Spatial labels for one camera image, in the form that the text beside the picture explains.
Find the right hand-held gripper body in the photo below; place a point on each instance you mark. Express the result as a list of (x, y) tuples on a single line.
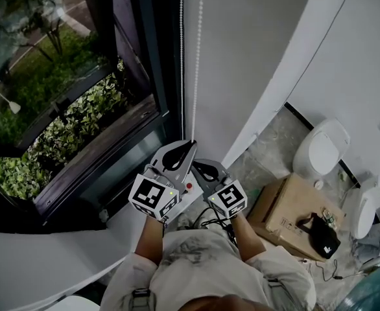
[(229, 199)]

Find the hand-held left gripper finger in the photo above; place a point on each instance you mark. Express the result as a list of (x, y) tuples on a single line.
[(159, 154), (186, 167)]

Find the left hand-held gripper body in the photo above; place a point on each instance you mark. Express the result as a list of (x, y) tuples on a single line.
[(152, 196)]

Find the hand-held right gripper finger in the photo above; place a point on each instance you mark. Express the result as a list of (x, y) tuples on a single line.
[(222, 170), (204, 183)]

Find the person's left forearm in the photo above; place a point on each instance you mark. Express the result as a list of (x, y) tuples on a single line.
[(151, 241)]

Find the person's right forearm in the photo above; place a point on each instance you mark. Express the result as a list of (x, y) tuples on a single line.
[(246, 238)]

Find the clear bottle with red cap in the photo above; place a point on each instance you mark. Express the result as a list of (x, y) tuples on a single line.
[(189, 186)]

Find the person's shoe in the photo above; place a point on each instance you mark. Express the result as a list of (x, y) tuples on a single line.
[(183, 219)]

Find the grey window latch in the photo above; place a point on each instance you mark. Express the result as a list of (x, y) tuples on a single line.
[(103, 215)]

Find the brown cardboard box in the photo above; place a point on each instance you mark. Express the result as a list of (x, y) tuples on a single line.
[(284, 202)]

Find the person's beige shirt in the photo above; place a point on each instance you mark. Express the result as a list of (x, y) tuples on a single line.
[(209, 271)]

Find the green shrubs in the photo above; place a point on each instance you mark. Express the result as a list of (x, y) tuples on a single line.
[(79, 122)]

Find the small white round disc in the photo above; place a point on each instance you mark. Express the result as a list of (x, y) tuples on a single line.
[(318, 184)]

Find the black pouch bag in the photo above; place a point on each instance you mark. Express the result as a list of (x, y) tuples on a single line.
[(321, 238)]

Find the white toilet with closed lid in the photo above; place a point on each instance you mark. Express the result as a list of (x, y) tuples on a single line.
[(321, 147)]

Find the person's head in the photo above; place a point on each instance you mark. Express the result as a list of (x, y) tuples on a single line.
[(229, 303)]

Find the white window sill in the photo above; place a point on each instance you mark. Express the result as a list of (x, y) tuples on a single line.
[(47, 264)]

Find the white ceramic basin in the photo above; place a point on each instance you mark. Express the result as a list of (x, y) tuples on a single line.
[(76, 304)]

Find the white toilet with side panel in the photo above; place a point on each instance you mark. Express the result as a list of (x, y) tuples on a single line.
[(365, 209)]

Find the white garden lamp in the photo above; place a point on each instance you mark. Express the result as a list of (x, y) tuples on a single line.
[(15, 107)]

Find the thin garden trees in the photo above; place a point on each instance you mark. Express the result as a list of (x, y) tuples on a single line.
[(55, 41)]

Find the dark window frame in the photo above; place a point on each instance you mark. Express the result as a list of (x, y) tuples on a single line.
[(138, 125)]

